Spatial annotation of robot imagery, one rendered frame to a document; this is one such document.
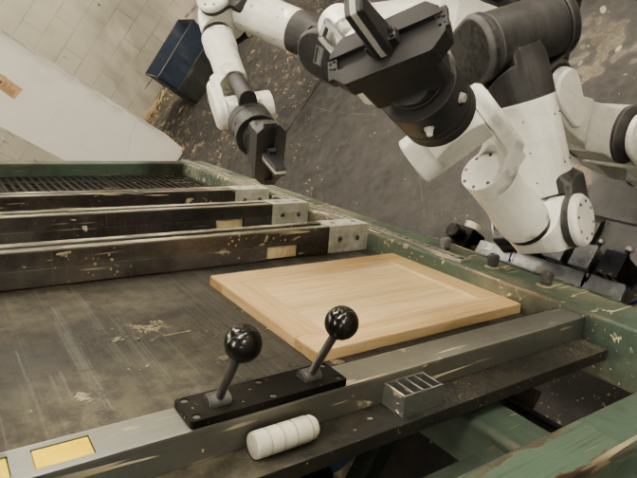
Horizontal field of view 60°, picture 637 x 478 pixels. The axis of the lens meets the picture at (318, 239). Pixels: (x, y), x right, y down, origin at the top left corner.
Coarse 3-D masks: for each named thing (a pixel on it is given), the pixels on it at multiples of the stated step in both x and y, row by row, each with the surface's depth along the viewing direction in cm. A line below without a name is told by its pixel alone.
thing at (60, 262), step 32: (288, 224) 135; (320, 224) 139; (352, 224) 140; (0, 256) 96; (32, 256) 99; (64, 256) 102; (96, 256) 106; (128, 256) 109; (160, 256) 113; (192, 256) 117; (224, 256) 122; (256, 256) 126; (0, 288) 98
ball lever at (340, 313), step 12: (336, 312) 59; (348, 312) 59; (324, 324) 60; (336, 324) 59; (348, 324) 59; (336, 336) 59; (348, 336) 59; (324, 348) 63; (300, 372) 66; (312, 372) 66
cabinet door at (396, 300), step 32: (384, 256) 133; (224, 288) 105; (256, 288) 105; (288, 288) 107; (320, 288) 108; (352, 288) 110; (384, 288) 111; (416, 288) 113; (448, 288) 114; (480, 288) 115; (288, 320) 91; (320, 320) 93; (384, 320) 94; (416, 320) 96; (448, 320) 97; (480, 320) 102; (352, 352) 85
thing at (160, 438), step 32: (512, 320) 93; (544, 320) 95; (576, 320) 96; (416, 352) 78; (448, 352) 79; (480, 352) 82; (512, 352) 87; (352, 384) 68; (160, 416) 58; (256, 416) 61; (288, 416) 63; (320, 416) 66; (32, 448) 52; (96, 448) 52; (128, 448) 53; (160, 448) 55; (192, 448) 57; (224, 448) 59
